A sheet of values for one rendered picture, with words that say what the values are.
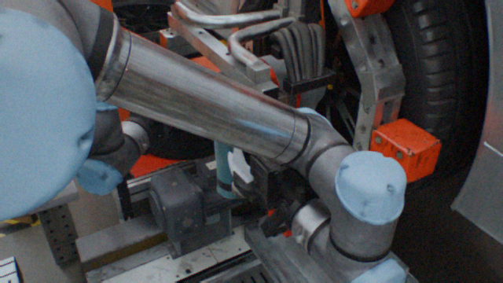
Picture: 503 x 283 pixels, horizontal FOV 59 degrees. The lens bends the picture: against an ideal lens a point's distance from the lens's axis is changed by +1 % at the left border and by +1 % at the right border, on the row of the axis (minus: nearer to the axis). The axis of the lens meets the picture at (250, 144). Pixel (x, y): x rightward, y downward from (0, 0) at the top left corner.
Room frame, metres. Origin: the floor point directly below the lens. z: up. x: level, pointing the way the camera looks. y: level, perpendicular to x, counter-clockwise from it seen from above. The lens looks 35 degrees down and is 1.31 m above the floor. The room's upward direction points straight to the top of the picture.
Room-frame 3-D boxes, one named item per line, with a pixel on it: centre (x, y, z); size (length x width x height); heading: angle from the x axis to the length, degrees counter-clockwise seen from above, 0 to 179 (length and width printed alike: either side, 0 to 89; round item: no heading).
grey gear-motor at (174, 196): (1.12, 0.12, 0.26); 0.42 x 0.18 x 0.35; 119
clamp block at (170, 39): (0.95, 0.15, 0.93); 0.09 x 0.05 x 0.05; 119
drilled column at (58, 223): (1.14, 0.70, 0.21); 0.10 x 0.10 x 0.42; 29
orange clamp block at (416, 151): (0.63, -0.27, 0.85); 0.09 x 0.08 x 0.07; 29
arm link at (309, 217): (0.44, -0.09, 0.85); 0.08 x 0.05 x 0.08; 120
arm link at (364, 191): (0.39, -0.13, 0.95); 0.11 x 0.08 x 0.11; 21
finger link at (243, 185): (0.55, 0.00, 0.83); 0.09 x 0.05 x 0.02; 39
